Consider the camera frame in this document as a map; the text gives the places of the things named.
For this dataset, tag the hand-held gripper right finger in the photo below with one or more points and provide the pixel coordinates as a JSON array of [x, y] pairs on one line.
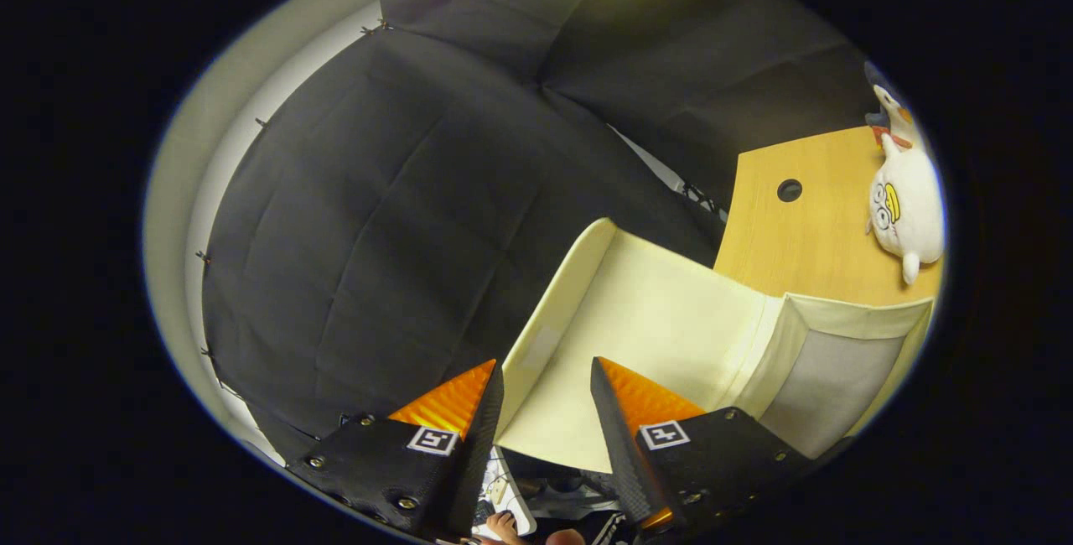
[[624, 444]]

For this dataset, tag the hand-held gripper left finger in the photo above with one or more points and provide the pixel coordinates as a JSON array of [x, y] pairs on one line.
[[474, 453]]

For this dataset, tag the cream fabric storage box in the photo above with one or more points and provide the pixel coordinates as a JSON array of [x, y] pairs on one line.
[[654, 319]]

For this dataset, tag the white plush toy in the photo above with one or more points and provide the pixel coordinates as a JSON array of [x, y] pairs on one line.
[[909, 201]]

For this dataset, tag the navy penguin plush toy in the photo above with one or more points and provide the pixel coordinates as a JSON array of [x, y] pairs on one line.
[[890, 105]]

